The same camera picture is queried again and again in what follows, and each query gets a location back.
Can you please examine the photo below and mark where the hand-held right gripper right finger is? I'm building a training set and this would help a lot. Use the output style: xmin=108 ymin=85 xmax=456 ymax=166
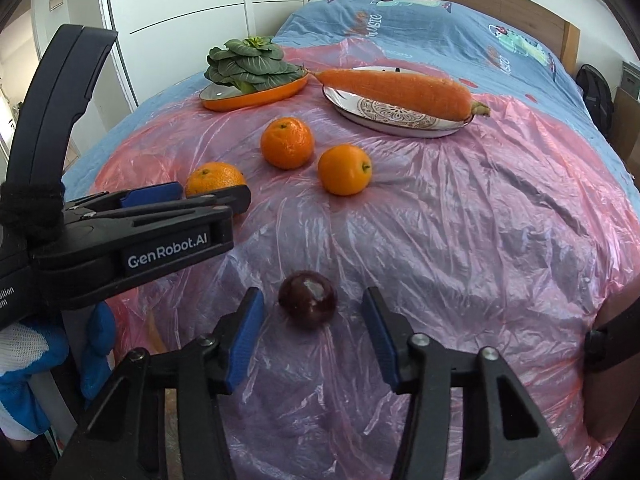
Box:
xmin=362 ymin=286 xmax=576 ymax=480

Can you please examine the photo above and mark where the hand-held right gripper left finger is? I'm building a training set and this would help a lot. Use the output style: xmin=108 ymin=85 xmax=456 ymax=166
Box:
xmin=57 ymin=287 xmax=266 ymax=480

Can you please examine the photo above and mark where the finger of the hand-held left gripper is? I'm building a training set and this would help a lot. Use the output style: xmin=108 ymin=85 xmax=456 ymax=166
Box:
xmin=82 ymin=185 xmax=252 ymax=224
xmin=65 ymin=181 xmax=184 ymax=212

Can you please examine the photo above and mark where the orange tangerine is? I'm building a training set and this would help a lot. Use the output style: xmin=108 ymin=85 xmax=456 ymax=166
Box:
xmin=185 ymin=161 xmax=247 ymax=198
xmin=317 ymin=144 xmax=373 ymax=196
xmin=260 ymin=116 xmax=315 ymax=170

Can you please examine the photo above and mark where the dark plum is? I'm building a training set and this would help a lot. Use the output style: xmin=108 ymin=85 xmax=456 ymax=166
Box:
xmin=278 ymin=270 xmax=338 ymax=332

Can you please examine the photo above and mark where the person's left hand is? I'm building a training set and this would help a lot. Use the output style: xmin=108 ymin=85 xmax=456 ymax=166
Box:
xmin=0 ymin=302 xmax=118 ymax=441

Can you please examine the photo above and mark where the orange oval dish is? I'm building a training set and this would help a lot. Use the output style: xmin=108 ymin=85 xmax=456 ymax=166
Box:
xmin=200 ymin=75 xmax=309 ymax=112

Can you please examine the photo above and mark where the green bok choy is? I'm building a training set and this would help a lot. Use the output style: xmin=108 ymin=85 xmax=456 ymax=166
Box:
xmin=204 ymin=36 xmax=307 ymax=96

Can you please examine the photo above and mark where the pink plastic sheet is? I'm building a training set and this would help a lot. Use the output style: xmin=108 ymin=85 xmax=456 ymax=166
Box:
xmin=92 ymin=42 xmax=636 ymax=480

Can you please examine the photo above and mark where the white wardrobe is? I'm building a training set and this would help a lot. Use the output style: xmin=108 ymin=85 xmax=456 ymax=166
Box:
xmin=97 ymin=0 xmax=308 ymax=108

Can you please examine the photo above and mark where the white patterned plate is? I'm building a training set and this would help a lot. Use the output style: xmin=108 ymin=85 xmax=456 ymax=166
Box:
xmin=322 ymin=66 xmax=476 ymax=138

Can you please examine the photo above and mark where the large carrot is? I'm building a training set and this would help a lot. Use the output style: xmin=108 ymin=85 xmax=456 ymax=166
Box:
xmin=309 ymin=67 xmax=491 ymax=122

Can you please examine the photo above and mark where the person's right leg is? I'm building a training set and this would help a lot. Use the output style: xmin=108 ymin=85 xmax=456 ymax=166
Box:
xmin=585 ymin=295 xmax=640 ymax=443

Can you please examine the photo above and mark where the blue printed blanket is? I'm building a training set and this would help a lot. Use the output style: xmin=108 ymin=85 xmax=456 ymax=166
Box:
xmin=62 ymin=0 xmax=638 ymax=211

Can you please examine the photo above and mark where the black backpack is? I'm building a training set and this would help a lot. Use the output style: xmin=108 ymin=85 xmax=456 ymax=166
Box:
xmin=575 ymin=64 xmax=615 ymax=136

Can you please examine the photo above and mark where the black strap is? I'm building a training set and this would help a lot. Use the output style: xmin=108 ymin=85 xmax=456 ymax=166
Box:
xmin=585 ymin=310 xmax=640 ymax=376

